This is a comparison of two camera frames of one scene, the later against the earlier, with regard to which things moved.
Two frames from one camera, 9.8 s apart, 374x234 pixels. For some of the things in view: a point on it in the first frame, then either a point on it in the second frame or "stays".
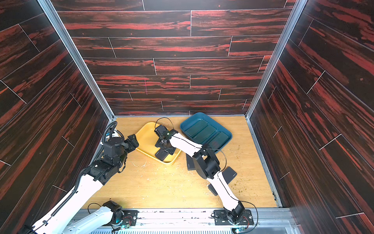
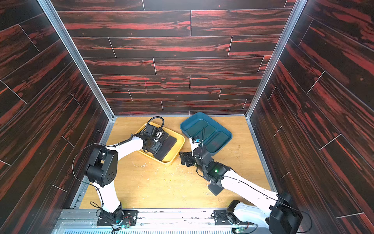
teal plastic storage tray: x=204 y=129 stays
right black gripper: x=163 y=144 to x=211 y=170
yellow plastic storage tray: x=146 y=138 stays
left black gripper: x=131 y=147 to x=158 y=145
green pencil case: x=218 y=141 stays
